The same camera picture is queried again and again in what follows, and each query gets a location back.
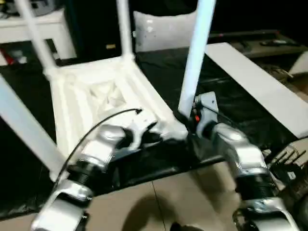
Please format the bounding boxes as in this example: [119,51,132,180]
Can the brown wooden tv bench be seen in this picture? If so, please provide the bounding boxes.
[240,31,308,58]

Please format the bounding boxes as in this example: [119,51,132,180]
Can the white glass-door cabinet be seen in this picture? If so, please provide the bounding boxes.
[0,7,77,65]

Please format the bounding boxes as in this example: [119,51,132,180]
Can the black case with gold label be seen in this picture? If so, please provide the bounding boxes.
[64,0,135,63]

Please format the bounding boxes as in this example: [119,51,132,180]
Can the black router with antennas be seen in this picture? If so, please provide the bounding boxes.
[269,149,306,183]

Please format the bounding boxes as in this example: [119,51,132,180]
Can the white flat board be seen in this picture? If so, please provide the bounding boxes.
[204,42,308,140]

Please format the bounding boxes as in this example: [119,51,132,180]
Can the black remote control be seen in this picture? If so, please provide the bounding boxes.
[259,40,288,46]

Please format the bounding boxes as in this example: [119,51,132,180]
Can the black mat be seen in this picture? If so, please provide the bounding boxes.
[0,45,301,215]

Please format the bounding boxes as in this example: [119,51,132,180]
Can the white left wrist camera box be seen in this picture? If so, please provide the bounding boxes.
[125,113,159,150]

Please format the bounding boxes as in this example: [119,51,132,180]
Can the white plastic table top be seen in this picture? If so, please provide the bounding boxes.
[43,55,190,182]

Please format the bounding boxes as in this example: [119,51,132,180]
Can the grey pillow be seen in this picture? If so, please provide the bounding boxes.
[132,10,200,52]

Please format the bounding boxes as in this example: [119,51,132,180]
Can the tangled beige cables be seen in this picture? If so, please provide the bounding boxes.
[264,64,294,80]

